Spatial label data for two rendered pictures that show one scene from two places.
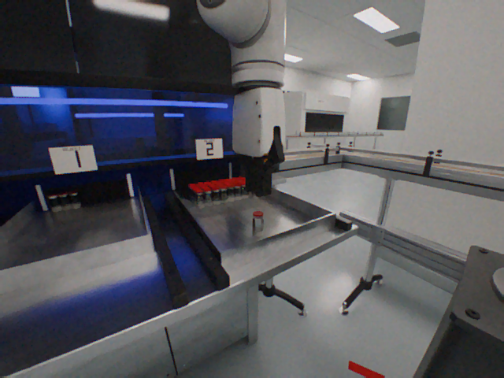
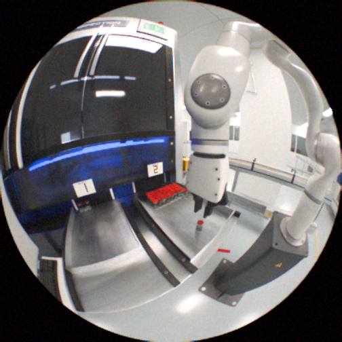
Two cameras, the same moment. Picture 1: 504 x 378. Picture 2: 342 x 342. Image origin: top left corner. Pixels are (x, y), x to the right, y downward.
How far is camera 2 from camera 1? 20 cm
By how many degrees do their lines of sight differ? 5
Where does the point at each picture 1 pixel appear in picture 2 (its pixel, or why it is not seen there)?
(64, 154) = (79, 186)
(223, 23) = (214, 121)
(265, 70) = (223, 146)
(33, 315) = (107, 288)
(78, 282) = (114, 271)
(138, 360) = not seen: hidden behind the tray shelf
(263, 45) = (223, 129)
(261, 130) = (218, 188)
